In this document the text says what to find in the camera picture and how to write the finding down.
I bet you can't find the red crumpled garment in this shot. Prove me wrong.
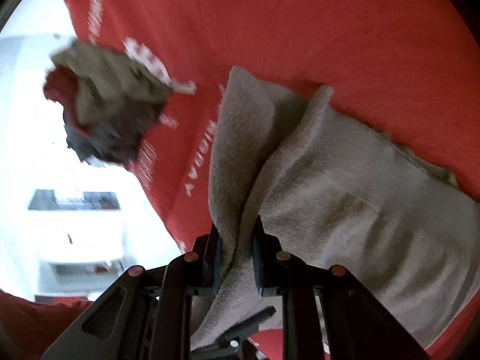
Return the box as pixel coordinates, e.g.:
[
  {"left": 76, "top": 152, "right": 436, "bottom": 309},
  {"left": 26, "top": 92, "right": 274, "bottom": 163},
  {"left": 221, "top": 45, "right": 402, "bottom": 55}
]
[{"left": 43, "top": 65, "right": 89, "bottom": 137}]

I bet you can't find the grey small garment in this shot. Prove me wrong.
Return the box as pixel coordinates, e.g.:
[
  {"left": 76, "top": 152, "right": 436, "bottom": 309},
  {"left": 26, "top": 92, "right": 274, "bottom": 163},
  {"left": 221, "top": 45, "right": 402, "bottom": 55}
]
[{"left": 191, "top": 67, "right": 479, "bottom": 348}]

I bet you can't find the dark brown crumpled garment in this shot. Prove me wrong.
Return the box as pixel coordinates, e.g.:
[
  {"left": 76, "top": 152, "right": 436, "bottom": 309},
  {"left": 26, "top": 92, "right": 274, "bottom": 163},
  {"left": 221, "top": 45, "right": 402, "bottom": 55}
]
[{"left": 64, "top": 102, "right": 164, "bottom": 165}]

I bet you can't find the olive green crumpled garment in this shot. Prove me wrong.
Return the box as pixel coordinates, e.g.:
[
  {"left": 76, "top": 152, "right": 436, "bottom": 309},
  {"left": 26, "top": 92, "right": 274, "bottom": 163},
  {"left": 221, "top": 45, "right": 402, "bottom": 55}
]
[{"left": 51, "top": 41, "right": 172, "bottom": 127}]

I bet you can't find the red printed blanket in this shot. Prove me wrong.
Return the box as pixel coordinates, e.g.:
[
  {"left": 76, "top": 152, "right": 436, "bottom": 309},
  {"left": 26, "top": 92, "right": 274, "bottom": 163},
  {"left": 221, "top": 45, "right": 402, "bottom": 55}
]
[{"left": 0, "top": 0, "right": 480, "bottom": 360}]

